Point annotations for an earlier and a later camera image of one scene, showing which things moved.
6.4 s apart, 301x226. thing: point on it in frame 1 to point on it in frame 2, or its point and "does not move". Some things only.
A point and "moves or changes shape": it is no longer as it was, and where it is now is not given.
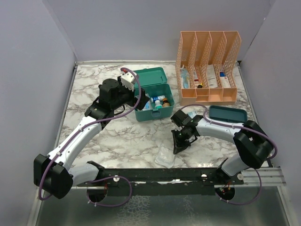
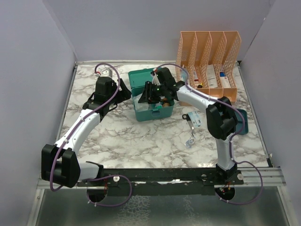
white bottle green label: (157, 105) does not move
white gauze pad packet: (165, 157) moves or changes shape
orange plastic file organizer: (206, 66) does not move
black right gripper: (179, 146) to (146, 96)
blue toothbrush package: (185, 78) does not move
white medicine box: (211, 76) does not move
